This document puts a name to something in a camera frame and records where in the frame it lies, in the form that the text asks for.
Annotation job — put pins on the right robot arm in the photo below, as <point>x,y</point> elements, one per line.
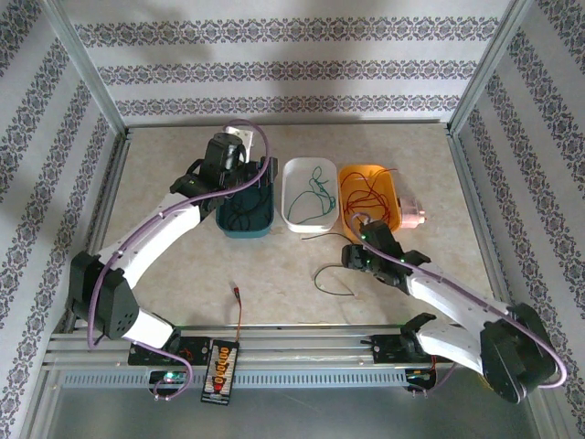
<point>457,302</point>

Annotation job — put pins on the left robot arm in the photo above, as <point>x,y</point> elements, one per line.
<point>151,238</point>

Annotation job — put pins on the orange plastic tray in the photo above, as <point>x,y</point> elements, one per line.
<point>347,231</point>

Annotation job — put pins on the white plastic tray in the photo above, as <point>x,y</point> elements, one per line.
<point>301,180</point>

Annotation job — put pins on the pink plastic device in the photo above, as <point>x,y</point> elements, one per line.
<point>413,212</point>

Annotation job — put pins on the teal plastic tray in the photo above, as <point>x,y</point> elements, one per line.
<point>249,233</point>

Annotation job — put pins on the black power distribution board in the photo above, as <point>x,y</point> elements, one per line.
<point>219,370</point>

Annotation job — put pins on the thin aluminium rail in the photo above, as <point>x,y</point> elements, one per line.
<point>274,122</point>

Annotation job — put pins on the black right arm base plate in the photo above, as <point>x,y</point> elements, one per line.
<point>379,350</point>

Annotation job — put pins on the aluminium side rail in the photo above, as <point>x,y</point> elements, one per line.
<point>480,228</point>
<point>103,219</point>

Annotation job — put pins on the wide aluminium mounting rail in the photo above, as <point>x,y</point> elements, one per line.
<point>297,352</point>

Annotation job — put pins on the aluminium frame post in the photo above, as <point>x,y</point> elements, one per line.
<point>486,68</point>
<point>86,68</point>

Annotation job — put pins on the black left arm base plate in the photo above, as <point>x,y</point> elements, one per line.
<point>201,352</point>

